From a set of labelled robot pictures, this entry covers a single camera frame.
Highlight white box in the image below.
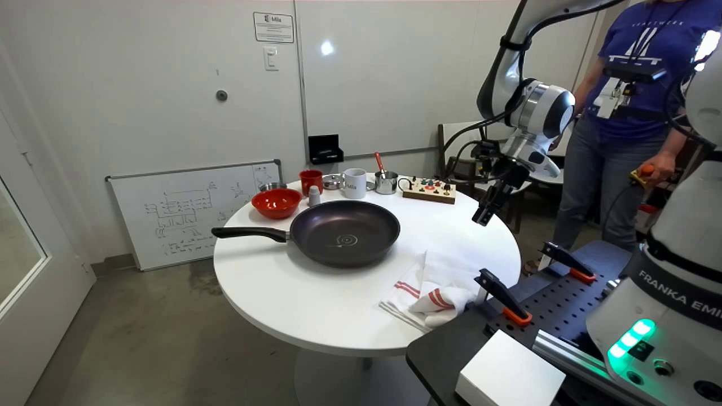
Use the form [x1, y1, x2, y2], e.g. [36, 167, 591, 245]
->
[454, 329, 569, 406]

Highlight white towel red stripes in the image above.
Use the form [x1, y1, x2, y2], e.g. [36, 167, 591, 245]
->
[376, 216, 524, 335]

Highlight red mug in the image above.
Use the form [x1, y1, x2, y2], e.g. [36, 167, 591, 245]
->
[297, 169, 326, 200]

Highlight wooden board colourful pieces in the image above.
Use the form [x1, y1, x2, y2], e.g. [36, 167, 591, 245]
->
[400, 176, 460, 207]

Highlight leaning framed whiteboard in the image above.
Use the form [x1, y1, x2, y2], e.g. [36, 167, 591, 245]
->
[106, 158, 283, 274]

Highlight white chair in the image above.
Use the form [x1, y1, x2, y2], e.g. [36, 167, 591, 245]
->
[437, 121, 492, 188]

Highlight red bowl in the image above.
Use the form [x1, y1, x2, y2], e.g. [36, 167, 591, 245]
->
[249, 188, 305, 222]

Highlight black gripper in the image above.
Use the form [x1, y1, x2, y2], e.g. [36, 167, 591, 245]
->
[469, 158, 532, 229]

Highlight framed wall sign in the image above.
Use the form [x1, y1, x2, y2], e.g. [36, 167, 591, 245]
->
[253, 9, 297, 45]

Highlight small steel saucepan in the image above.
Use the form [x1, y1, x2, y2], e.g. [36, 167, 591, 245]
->
[372, 169, 401, 200]

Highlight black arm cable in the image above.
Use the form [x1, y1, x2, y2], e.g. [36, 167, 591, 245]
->
[437, 112, 504, 184]

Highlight white wall switch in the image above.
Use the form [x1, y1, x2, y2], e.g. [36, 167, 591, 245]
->
[262, 45, 281, 74]

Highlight yellow orange handheld controller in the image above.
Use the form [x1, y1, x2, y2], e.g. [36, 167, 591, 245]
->
[629, 158, 682, 192]

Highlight white door with window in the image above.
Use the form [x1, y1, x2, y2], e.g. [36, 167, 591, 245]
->
[0, 112, 98, 406]

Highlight black frying pan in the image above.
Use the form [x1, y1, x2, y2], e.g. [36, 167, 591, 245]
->
[209, 200, 404, 272]

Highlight seated person blue jeans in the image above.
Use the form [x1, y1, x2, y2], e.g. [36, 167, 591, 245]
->
[536, 0, 722, 274]

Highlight aluminium rail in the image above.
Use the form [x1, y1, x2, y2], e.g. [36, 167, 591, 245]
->
[532, 329, 662, 406]

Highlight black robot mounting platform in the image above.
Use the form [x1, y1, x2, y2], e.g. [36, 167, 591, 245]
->
[404, 240, 656, 406]

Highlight black wall tray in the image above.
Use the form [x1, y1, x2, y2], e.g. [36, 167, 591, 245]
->
[307, 134, 348, 167]

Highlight wall mounted whiteboard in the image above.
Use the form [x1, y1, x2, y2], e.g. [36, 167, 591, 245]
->
[293, 0, 596, 162]

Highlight white mug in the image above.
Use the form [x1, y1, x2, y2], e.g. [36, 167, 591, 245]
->
[341, 167, 369, 202]

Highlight black clamp orange tip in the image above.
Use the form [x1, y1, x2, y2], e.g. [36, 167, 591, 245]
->
[473, 269, 536, 329]
[538, 242, 599, 286]

